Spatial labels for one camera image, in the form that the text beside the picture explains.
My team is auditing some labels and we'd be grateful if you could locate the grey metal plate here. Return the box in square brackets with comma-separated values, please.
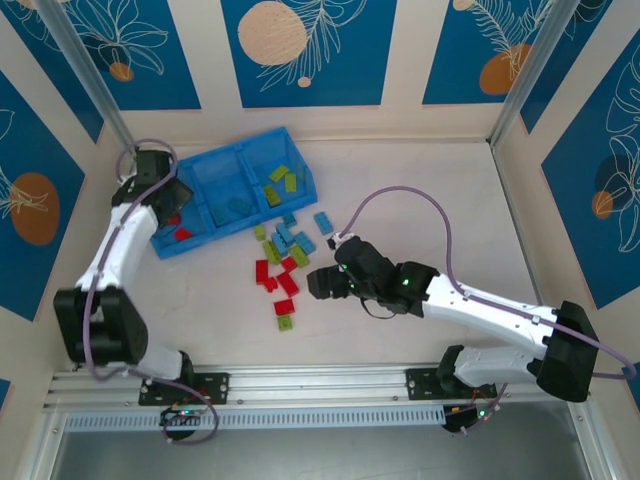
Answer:
[27, 402, 614, 480]

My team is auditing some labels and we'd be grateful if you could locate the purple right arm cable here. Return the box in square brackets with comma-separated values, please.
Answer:
[344, 185, 637, 436]

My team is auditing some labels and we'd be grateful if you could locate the blue three-compartment plastic bin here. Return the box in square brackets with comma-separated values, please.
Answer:
[149, 127, 320, 260]

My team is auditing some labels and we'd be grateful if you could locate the aluminium frame post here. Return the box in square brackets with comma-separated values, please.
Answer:
[488, 0, 587, 151]
[34, 0, 140, 159]

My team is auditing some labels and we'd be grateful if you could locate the small controller circuit board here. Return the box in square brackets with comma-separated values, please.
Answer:
[443, 405, 494, 435]
[158, 405, 207, 429]

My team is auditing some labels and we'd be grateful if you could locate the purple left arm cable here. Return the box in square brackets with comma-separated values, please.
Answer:
[82, 137, 220, 446]

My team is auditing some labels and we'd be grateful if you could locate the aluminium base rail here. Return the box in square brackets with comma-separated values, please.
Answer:
[42, 360, 594, 410]

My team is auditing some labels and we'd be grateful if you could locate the blue floral wall panel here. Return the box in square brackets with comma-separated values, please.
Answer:
[221, 0, 399, 109]
[0, 4, 105, 145]
[47, 0, 202, 112]
[519, 0, 640, 135]
[541, 42, 640, 310]
[422, 0, 615, 106]
[0, 69, 87, 322]

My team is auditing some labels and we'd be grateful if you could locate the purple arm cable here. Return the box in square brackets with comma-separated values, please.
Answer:
[82, 137, 220, 446]
[344, 185, 637, 436]

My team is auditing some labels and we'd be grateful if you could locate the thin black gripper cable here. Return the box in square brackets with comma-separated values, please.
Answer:
[357, 294, 396, 321]

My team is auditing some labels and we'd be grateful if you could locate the white slotted cable duct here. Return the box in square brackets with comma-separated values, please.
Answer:
[63, 405, 447, 432]

